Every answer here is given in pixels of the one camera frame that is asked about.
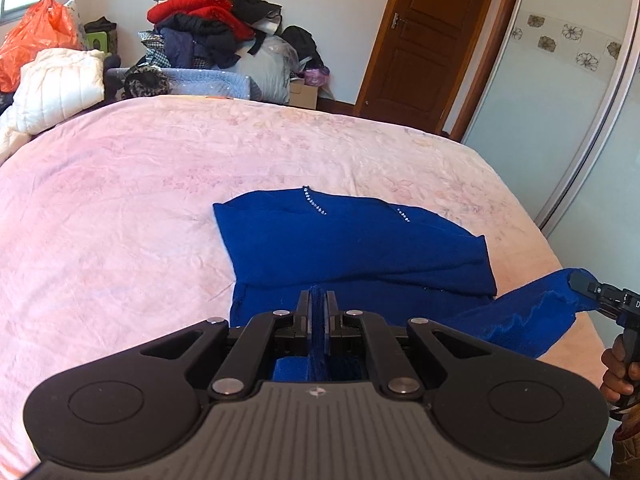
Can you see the person's right hand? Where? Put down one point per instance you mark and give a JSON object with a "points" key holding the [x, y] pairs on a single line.
{"points": [[616, 372]]}

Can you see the purple bag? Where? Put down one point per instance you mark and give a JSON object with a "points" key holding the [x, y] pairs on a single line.
{"points": [[317, 76]]}

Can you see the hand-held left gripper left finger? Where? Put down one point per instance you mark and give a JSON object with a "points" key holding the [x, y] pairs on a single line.
{"points": [[306, 312]]}

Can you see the black backpack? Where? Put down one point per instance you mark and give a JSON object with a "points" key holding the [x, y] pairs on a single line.
{"points": [[302, 45]]}

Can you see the light blue towel blanket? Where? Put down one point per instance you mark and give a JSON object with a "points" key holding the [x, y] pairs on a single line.
{"points": [[210, 84]]}

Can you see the green box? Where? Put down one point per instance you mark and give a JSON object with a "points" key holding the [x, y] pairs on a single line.
{"points": [[96, 41]]}

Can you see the orange plastic bag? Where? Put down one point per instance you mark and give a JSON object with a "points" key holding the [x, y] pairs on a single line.
{"points": [[37, 35]]}

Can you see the blue beaded sweater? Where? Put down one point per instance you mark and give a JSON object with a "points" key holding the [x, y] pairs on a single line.
{"points": [[360, 245]]}

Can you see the pink bed blanket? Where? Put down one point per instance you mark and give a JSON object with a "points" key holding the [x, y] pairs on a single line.
{"points": [[125, 200]]}

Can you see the brown wooden door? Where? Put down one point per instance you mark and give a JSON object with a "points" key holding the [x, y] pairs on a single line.
{"points": [[430, 40]]}

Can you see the white quilted jacket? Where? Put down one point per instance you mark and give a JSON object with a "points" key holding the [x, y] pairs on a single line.
{"points": [[55, 85]]}

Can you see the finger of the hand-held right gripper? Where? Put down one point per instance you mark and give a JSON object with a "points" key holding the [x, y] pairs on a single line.
{"points": [[587, 291]]}

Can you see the frosted glass wardrobe door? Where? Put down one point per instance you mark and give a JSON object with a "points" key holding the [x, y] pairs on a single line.
{"points": [[545, 110]]}

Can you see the person's right forearm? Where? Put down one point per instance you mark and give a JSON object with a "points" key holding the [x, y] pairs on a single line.
{"points": [[627, 452]]}

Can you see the leopard print cloth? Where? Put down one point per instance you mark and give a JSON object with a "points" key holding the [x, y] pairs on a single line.
{"points": [[145, 82]]}

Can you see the clear bag of bedding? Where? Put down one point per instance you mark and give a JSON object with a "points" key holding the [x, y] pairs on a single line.
{"points": [[272, 67]]}

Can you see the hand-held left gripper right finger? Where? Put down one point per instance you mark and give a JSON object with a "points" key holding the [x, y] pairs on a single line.
{"points": [[332, 312]]}

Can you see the pile of clothes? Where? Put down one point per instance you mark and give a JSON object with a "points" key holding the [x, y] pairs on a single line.
{"points": [[205, 20]]}

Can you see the cardboard box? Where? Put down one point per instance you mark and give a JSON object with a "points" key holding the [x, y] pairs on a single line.
{"points": [[304, 96]]}

